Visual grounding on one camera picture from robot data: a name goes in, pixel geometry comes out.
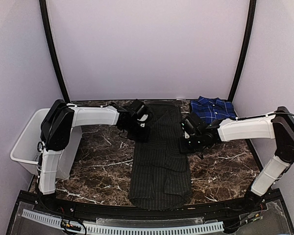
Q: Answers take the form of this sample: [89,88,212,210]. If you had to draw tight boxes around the black frame post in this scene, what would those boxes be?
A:
[39,0,71,103]
[227,0,257,102]

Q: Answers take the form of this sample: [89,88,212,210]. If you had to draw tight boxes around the right black frame post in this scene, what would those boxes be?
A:
[227,0,257,102]

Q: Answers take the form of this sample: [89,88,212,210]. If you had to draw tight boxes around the black pinstriped long sleeve shirt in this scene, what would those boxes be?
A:
[128,101,192,211]

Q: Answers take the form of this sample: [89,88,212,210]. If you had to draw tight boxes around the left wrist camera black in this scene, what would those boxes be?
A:
[129,99,152,123]

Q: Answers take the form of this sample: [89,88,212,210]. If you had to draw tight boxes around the left black frame post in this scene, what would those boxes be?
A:
[39,0,71,103]

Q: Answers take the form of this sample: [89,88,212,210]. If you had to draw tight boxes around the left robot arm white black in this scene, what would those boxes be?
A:
[37,99,151,213]

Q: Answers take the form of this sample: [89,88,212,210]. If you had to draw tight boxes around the white plastic bin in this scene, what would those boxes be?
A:
[10,108,82,180]

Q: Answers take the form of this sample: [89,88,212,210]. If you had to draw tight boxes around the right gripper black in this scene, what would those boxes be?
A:
[178,133,204,154]

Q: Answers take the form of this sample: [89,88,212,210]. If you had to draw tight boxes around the black front rail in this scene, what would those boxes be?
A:
[17,190,282,218]

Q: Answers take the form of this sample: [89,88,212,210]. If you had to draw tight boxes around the blue plaid folded shirt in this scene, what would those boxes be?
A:
[190,96,236,124]

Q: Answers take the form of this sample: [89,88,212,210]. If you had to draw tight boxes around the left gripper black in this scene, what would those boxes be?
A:
[123,120,151,142]

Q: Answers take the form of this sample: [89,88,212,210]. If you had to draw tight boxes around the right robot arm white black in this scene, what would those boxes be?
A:
[180,106,294,212]

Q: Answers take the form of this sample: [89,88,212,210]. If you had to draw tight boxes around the white slotted cable duct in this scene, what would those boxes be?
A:
[21,209,224,235]

